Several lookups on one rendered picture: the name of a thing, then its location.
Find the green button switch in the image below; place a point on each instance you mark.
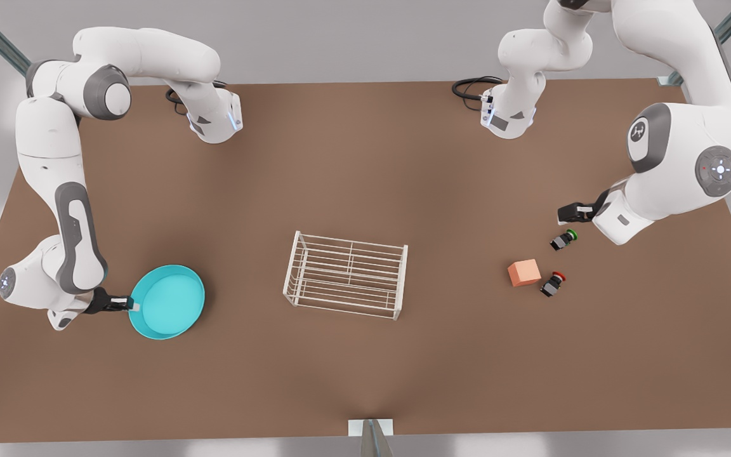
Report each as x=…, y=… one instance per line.
x=563, y=239

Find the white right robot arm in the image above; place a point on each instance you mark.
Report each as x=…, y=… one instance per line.
x=48, y=146

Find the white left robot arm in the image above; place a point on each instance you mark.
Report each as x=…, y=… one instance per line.
x=676, y=158

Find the turquoise plate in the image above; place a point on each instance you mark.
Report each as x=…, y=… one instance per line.
x=167, y=301

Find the red button switch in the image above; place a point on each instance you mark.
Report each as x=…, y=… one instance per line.
x=552, y=284

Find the orange cube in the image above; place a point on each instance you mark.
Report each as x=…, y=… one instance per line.
x=523, y=272

